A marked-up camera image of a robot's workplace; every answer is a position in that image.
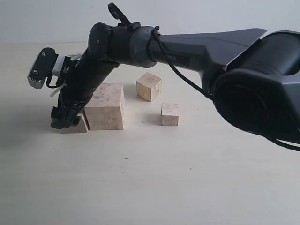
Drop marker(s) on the third largest wooden cube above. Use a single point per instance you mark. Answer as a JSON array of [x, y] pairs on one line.
[[149, 87]]

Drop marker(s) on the second largest wooden cube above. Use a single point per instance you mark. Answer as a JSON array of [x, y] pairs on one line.
[[79, 129]]

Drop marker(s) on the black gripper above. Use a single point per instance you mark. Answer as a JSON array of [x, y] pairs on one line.
[[85, 77]]

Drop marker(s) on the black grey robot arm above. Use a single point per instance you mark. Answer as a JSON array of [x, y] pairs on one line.
[[253, 78]]

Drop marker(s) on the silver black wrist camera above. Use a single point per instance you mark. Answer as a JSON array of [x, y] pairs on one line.
[[49, 68]]

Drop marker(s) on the smallest wooden cube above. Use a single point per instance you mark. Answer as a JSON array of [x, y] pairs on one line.
[[169, 114]]

